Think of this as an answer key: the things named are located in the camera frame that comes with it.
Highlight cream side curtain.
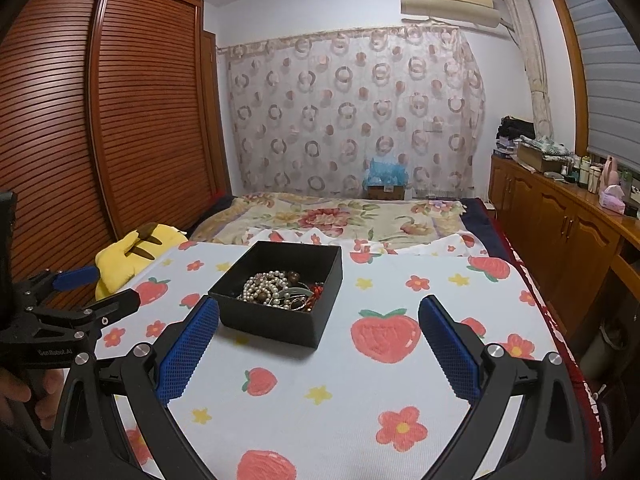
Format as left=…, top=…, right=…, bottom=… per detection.
left=500, top=0, right=556, bottom=141

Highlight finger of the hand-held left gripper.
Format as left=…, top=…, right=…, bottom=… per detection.
left=30, top=288, right=142, bottom=333
left=17, top=266, right=103, bottom=306

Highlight black cardboard box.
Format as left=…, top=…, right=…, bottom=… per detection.
left=207, top=240, right=344, bottom=350

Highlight long wooden cabinet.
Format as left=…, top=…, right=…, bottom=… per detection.
left=487, top=152, right=640, bottom=361

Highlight person's left hand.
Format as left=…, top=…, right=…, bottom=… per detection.
left=0, top=367, right=63, bottom=446

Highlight brown slatted wooden wardrobe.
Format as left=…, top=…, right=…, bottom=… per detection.
left=0, top=0, right=234, bottom=311

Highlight black folded clothes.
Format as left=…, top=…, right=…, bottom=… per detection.
left=497, top=116, right=537, bottom=142

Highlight pale green jade bangle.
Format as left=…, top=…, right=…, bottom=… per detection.
left=272, top=284, right=313, bottom=306

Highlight blue plastic bag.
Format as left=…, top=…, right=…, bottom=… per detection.
left=364, top=155, right=412, bottom=189

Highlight grey window blind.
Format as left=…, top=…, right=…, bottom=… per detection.
left=552, top=0, right=640, bottom=181

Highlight floral bed blanket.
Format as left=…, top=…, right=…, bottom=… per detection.
left=190, top=191, right=467, bottom=256

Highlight brown wooden bead necklace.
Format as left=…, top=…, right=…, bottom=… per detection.
left=272, top=271, right=304, bottom=306

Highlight pink tissue pack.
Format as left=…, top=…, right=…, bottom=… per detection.
left=598, top=185, right=629, bottom=216

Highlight wooden tray box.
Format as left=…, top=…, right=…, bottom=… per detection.
left=516, top=136, right=569, bottom=175

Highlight group of bottles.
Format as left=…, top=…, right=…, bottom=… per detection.
left=565, top=152, right=636, bottom=194

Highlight small brown box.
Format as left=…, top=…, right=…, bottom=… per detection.
left=367, top=185, right=406, bottom=202

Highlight circle patterned sheer curtain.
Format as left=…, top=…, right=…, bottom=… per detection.
left=217, top=22, right=489, bottom=201

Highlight white pearl necklace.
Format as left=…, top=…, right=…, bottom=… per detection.
left=236, top=270, right=291, bottom=306

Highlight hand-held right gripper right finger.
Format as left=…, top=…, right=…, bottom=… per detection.
left=417, top=295, right=608, bottom=480

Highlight strawberry flower printed sheet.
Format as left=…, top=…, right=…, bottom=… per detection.
left=92, top=232, right=591, bottom=480

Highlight yellow plush toy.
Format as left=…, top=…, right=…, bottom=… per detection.
left=95, top=221, right=189, bottom=301

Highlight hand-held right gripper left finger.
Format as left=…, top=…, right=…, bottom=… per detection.
left=50, top=296, right=221, bottom=480

